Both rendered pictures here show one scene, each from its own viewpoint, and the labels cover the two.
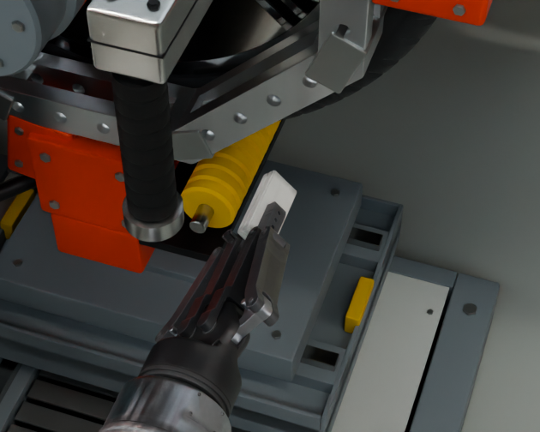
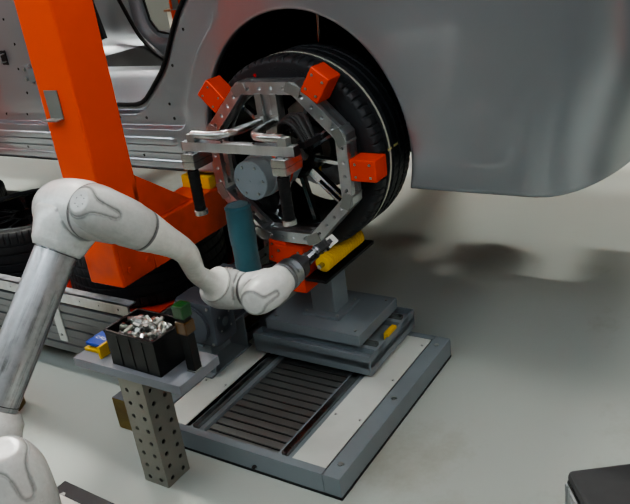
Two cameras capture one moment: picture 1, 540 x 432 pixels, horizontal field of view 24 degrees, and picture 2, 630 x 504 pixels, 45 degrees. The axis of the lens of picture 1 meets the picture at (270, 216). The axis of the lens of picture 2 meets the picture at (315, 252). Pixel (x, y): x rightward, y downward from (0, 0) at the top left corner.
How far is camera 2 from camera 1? 1.49 m
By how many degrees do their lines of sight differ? 28
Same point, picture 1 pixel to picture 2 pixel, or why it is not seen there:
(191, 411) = (292, 263)
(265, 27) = not seen: hidden behind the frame
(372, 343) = (398, 352)
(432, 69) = (449, 291)
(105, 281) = (303, 319)
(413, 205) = (430, 327)
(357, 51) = (350, 196)
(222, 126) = (322, 229)
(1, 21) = (259, 181)
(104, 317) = (301, 329)
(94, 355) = (297, 343)
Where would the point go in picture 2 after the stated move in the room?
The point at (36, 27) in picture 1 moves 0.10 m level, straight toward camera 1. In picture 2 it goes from (266, 181) to (265, 192)
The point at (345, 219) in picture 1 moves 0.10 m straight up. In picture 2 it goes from (387, 305) to (385, 281)
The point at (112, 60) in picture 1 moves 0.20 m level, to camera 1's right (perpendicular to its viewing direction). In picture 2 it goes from (276, 172) to (344, 168)
